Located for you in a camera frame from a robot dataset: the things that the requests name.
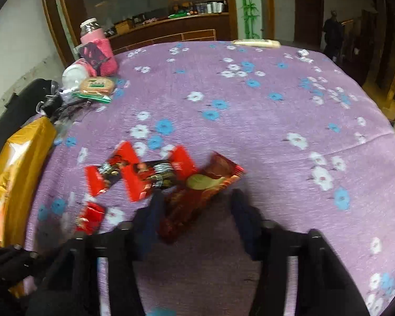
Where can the eyeglasses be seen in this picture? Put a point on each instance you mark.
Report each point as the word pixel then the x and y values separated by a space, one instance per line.
pixel 55 108

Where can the dark red snack packet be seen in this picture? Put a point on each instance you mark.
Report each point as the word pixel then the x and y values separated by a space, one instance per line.
pixel 184 205

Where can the red black candy packet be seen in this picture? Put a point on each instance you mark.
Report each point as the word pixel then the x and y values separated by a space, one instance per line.
pixel 100 178

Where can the wooden cabinet counter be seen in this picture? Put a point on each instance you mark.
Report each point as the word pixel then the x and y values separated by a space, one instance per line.
pixel 201 27

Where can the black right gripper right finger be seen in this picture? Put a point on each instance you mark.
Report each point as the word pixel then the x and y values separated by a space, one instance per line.
pixel 261 240

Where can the small red candy packet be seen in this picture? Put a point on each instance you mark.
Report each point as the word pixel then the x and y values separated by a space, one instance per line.
pixel 90 218

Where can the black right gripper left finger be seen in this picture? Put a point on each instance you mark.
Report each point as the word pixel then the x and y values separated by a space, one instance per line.
pixel 129 243

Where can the green trimmed biscuit packet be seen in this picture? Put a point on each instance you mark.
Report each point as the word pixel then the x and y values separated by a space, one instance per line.
pixel 97 89

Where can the red candy packet near gripper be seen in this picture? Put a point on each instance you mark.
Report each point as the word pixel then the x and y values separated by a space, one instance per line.
pixel 142 178

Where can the white remote control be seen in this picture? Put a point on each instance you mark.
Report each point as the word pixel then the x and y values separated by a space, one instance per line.
pixel 261 43

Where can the white round container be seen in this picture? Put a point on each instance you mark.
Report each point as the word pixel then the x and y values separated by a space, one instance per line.
pixel 75 74

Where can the purple floral tablecloth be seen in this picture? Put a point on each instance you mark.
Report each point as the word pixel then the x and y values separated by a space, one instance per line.
pixel 317 151

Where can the person in dark clothes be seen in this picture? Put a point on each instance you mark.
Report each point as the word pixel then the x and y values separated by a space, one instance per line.
pixel 333 37

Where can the yellow cardboard box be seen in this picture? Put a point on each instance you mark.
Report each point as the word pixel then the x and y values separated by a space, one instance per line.
pixel 21 163

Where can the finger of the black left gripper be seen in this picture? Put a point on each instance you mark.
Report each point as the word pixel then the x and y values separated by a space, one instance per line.
pixel 16 264

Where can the black chair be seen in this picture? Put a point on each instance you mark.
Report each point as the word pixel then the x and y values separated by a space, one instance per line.
pixel 22 106

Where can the pink sleeved water bottle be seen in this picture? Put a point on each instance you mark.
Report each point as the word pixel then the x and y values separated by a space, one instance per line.
pixel 95 50

